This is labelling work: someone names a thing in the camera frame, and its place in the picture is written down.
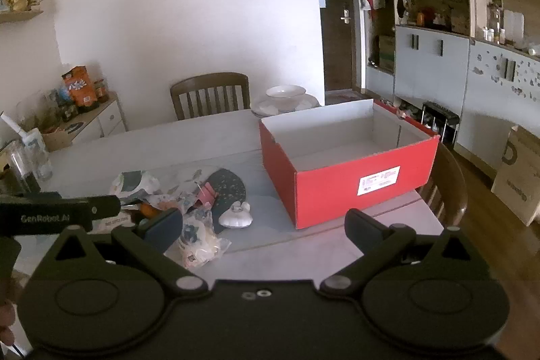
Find glass jar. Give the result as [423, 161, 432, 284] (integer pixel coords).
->
[6, 141, 39, 192]

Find orange snack bag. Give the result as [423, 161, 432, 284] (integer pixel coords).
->
[62, 66, 100, 113]

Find white ceramic bowl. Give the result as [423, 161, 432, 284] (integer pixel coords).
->
[265, 85, 306, 101]

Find white marble desktop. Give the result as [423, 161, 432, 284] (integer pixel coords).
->
[12, 108, 425, 289]

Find white plate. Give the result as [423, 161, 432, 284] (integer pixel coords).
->
[253, 103, 317, 117]

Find white side cabinet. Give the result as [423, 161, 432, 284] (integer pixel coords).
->
[42, 92, 127, 152]

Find white wall cabinet unit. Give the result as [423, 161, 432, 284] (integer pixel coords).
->
[354, 0, 540, 179]

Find wooden slat-back chair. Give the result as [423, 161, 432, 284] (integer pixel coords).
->
[170, 72, 250, 121]

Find person's left hand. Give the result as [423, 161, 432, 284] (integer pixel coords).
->
[0, 299, 17, 346]

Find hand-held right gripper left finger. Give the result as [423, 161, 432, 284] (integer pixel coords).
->
[38, 208, 208, 298]

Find green carton box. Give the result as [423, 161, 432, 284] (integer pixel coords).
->
[377, 35, 396, 73]

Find white bowl and plates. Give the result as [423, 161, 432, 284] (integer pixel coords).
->
[252, 92, 320, 112]

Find black shoe rack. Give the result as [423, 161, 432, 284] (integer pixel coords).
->
[422, 101, 460, 150]

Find clear plastic snack bag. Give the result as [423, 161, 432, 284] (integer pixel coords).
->
[164, 208, 233, 269]

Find wooden curved-back chair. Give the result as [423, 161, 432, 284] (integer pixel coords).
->
[415, 141, 469, 236]

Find dark brown door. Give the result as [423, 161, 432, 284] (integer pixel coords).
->
[311, 0, 359, 93]

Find pink binder clip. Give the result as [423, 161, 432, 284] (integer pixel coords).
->
[196, 182, 218, 211]

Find white green tissue pack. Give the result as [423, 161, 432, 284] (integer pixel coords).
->
[110, 170, 161, 200]

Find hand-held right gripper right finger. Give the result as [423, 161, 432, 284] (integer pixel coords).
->
[320, 209, 502, 297]

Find glass tumbler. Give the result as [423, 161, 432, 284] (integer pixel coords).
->
[27, 145, 54, 181]

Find white ceramic lid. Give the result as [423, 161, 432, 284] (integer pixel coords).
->
[218, 202, 254, 230]

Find red cardboard box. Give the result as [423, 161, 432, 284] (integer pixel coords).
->
[259, 99, 440, 231]

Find white translucent container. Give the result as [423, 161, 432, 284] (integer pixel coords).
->
[504, 8, 526, 45]

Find white orange-print pouch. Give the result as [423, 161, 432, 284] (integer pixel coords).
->
[145, 190, 197, 214]

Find brown printed cardboard box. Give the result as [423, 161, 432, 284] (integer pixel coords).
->
[490, 125, 540, 226]

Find wooden wall shelf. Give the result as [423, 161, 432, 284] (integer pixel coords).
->
[0, 9, 44, 24]

